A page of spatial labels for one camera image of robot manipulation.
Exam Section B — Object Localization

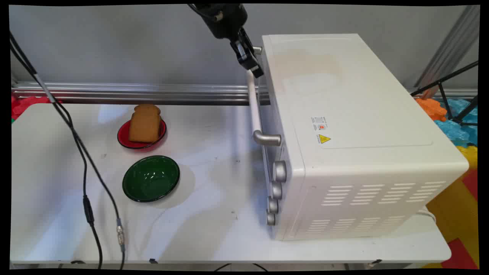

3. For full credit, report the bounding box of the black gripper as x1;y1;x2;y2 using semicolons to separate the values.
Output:
194;4;265;79

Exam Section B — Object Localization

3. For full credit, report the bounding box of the brown bread slice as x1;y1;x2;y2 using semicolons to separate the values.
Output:
128;104;162;144

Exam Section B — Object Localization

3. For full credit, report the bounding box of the white toaster oven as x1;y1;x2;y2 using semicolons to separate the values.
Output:
257;34;470;241

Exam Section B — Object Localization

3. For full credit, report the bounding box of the red plate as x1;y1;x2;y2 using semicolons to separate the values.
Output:
117;119;167;149

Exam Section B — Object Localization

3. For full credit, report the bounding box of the green plate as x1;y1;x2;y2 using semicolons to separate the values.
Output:
122;155;180;203

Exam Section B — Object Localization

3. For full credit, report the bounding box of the aluminium diagonal strut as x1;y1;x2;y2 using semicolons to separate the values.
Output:
415;5;479;89

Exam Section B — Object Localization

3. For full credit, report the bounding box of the black tripod stand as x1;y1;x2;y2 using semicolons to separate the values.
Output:
411;61;479;126

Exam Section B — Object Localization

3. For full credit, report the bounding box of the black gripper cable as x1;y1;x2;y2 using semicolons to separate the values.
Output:
187;4;224;23

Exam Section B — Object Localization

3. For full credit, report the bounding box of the silver oven door handle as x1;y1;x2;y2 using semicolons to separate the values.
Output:
246;46;282;147

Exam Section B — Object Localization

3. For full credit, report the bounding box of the aluminium frame rail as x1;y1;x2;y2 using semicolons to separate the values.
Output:
11;82;478;106

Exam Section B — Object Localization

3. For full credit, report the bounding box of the black cable with metal connector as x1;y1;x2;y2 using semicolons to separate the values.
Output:
10;32;126;270

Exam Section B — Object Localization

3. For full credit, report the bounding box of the black cable with ferrite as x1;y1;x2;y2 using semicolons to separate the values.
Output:
10;45;104;270

